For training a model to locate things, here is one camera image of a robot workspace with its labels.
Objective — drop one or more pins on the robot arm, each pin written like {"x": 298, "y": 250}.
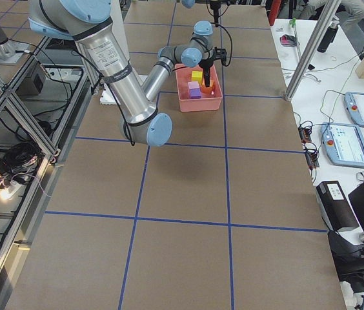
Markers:
{"x": 199, "y": 51}
{"x": 89, "y": 23}

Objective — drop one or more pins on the black water bottle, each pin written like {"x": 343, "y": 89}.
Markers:
{"x": 329, "y": 36}

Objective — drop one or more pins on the pink plastic bin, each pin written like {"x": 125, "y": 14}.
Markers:
{"x": 208, "y": 101}

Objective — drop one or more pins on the orange foam block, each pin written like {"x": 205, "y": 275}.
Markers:
{"x": 209, "y": 90}

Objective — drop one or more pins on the lower teach pendant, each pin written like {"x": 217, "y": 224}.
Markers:
{"x": 344, "y": 144}

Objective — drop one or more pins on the aluminium frame post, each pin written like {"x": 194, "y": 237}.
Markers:
{"x": 317, "y": 35}

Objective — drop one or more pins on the yellow foam block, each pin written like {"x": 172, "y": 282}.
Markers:
{"x": 197, "y": 75}

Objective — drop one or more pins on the purple foam block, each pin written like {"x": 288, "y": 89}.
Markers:
{"x": 194, "y": 93}

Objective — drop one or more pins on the black box on table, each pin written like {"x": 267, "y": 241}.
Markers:
{"x": 335, "y": 208}

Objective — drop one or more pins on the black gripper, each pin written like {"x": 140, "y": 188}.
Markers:
{"x": 206, "y": 66}

